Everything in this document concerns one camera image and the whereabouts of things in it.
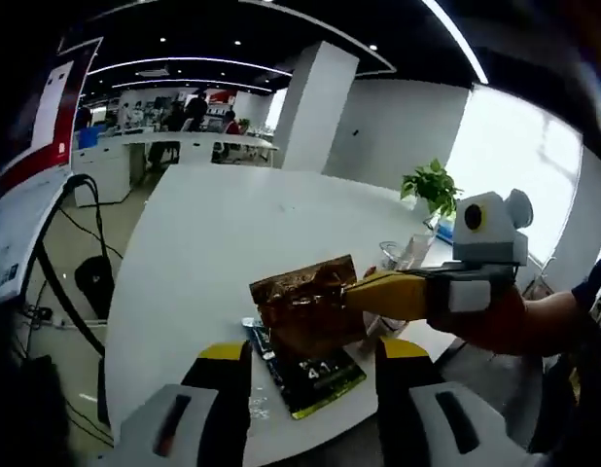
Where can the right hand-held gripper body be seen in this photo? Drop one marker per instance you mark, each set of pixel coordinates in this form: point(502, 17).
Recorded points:
point(490, 233)

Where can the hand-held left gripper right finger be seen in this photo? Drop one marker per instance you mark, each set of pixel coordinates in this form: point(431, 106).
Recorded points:
point(402, 404)

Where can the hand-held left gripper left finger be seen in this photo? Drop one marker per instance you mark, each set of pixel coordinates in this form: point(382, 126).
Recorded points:
point(218, 404)

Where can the green black skincare sachet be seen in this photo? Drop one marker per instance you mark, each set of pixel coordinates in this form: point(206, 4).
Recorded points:
point(325, 384)

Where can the gold skincare sachet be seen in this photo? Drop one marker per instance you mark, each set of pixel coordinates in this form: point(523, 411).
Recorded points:
point(305, 311)

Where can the person's right hand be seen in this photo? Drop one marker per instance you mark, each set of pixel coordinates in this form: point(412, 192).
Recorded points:
point(505, 331)

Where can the blue box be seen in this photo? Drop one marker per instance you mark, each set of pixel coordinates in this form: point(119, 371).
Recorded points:
point(445, 232)

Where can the potted green plant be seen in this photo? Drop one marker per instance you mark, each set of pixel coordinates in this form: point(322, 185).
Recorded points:
point(432, 187)

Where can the person's dark blue shirt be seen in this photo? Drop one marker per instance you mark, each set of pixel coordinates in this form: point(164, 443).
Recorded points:
point(592, 340)

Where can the black bag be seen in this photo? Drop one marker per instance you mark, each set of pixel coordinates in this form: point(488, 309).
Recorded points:
point(94, 287)

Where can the white office counter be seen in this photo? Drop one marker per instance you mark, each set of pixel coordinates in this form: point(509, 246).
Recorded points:
point(116, 160)

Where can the blue bin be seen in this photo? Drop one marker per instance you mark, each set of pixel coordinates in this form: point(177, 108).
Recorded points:
point(89, 138)

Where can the red-screen monitor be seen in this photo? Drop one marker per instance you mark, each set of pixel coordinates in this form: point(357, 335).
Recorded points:
point(52, 112)

